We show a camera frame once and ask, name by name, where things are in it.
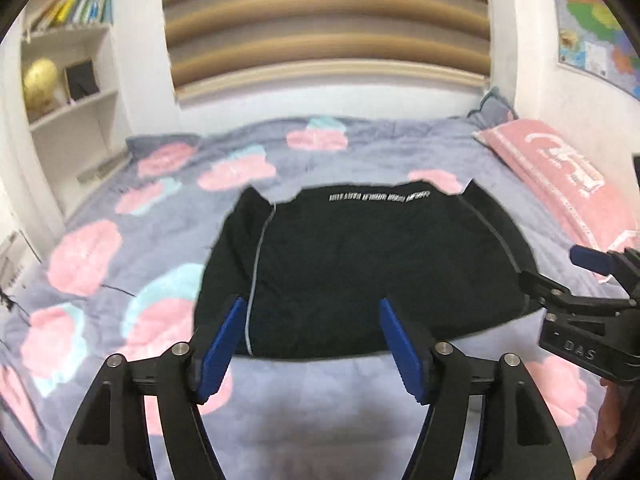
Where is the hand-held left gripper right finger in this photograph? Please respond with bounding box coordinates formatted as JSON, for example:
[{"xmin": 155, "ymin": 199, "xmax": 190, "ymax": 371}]
[{"xmin": 378, "ymin": 297, "xmax": 576, "ymax": 480}]

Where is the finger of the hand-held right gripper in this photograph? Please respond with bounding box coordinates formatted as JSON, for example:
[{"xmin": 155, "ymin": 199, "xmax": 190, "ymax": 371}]
[
  {"xmin": 519, "ymin": 269, "xmax": 638, "ymax": 322},
  {"xmin": 570, "ymin": 244, "xmax": 626, "ymax": 281}
]

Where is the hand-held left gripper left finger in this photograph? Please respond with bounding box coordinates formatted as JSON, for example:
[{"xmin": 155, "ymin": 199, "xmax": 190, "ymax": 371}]
[{"xmin": 52, "ymin": 296, "xmax": 248, "ymax": 480}]

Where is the black hooded jacket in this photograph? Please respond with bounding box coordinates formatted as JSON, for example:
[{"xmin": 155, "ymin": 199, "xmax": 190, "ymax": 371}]
[{"xmin": 192, "ymin": 180, "xmax": 543, "ymax": 361}]

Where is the person's right hand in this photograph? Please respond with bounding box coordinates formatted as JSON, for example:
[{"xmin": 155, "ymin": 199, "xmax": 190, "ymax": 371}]
[{"xmin": 591, "ymin": 377, "xmax": 623, "ymax": 457}]

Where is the pink pillow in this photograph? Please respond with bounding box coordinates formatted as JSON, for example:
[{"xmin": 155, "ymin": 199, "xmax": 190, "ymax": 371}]
[{"xmin": 472, "ymin": 119, "xmax": 640, "ymax": 281}]

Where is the grey floral blanket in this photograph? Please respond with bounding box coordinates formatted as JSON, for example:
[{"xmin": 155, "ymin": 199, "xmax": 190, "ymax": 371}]
[{"xmin": 0, "ymin": 116, "xmax": 640, "ymax": 480}]

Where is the grey pillow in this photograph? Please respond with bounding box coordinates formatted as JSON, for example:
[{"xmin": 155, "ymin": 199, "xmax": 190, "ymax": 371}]
[{"xmin": 467, "ymin": 86, "xmax": 517, "ymax": 130}]

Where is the white bookshelf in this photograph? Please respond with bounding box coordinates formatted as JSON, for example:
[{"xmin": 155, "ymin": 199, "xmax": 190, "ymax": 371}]
[{"xmin": 19, "ymin": 0, "xmax": 133, "ymax": 211}]

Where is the golden globe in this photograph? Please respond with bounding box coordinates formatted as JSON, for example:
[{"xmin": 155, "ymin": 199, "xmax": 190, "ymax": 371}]
[{"xmin": 22, "ymin": 58, "xmax": 62, "ymax": 117}]

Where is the brown striped window blind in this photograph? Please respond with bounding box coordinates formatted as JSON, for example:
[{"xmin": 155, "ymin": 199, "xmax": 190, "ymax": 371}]
[{"xmin": 161, "ymin": 0, "xmax": 492, "ymax": 102}]

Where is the colourful wall map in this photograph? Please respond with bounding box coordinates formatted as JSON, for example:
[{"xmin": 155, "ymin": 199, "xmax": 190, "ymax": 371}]
[{"xmin": 545, "ymin": 0, "xmax": 640, "ymax": 103}]

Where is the black picture frame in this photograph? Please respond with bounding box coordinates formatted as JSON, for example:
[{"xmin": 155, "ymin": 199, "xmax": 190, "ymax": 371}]
[{"xmin": 63, "ymin": 59, "xmax": 100, "ymax": 104}]

